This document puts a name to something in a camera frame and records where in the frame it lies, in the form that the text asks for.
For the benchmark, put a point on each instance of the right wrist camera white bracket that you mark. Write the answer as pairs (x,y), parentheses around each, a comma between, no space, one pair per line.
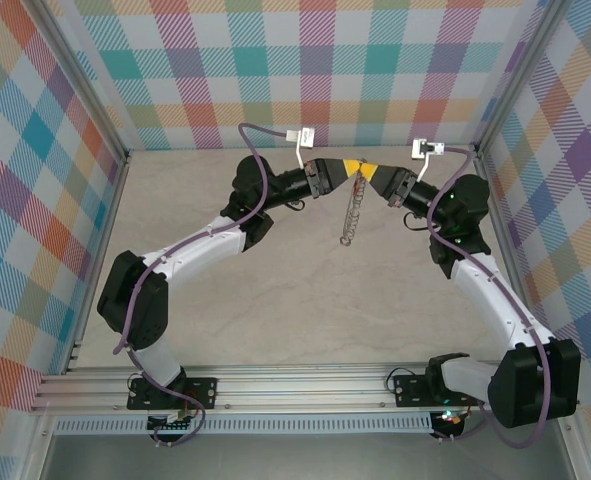
(420,149)

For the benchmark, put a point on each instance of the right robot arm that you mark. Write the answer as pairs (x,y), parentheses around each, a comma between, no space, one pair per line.
(490,300)

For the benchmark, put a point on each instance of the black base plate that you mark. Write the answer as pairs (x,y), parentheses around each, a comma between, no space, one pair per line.
(205,392)
(410,392)

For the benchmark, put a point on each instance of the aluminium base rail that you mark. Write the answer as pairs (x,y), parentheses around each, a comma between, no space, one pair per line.
(300,390)

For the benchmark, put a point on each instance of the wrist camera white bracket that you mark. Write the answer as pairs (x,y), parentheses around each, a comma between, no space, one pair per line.
(307,137)
(420,149)

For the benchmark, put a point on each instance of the aluminium side rail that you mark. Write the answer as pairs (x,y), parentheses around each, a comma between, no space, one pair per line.
(510,260)
(110,210)

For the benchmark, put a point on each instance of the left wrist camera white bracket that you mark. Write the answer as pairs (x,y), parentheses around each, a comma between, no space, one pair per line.
(307,137)

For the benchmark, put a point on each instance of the aluminium frame post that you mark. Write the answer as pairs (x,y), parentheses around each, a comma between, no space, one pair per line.
(520,75)
(85,85)

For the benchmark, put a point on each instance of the large keyring with small rings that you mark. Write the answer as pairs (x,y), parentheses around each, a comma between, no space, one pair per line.
(353,215)

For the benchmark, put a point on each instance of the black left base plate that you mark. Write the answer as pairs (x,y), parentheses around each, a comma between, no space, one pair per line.
(205,392)

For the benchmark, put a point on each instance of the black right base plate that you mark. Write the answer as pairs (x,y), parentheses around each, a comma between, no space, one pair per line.
(410,392)

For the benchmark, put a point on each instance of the grey metal lower panel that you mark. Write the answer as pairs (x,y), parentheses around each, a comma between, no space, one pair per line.
(300,457)

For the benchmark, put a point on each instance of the small controller circuit board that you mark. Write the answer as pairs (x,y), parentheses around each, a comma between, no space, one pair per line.
(447,422)
(167,425)

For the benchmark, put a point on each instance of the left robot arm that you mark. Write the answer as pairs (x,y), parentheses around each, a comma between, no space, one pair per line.
(195,250)

